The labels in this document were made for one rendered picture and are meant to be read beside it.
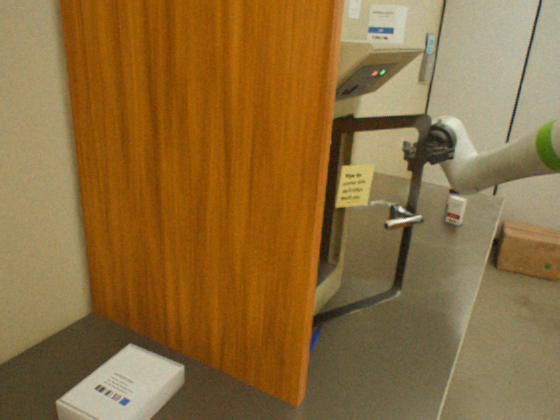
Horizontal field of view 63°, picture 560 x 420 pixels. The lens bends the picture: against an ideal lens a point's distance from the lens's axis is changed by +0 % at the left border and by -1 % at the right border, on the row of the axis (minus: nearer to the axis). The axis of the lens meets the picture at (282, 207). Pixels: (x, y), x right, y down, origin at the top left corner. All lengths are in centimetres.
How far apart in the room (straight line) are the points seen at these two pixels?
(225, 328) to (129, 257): 23
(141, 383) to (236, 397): 16
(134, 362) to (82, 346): 15
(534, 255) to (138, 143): 315
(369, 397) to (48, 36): 83
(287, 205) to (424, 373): 45
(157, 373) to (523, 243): 306
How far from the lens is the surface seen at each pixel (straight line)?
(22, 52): 90
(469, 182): 131
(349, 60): 66
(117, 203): 88
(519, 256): 363
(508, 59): 374
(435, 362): 98
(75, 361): 95
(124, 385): 82
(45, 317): 104
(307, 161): 62
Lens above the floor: 152
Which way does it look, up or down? 21 degrees down
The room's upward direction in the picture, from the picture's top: 4 degrees clockwise
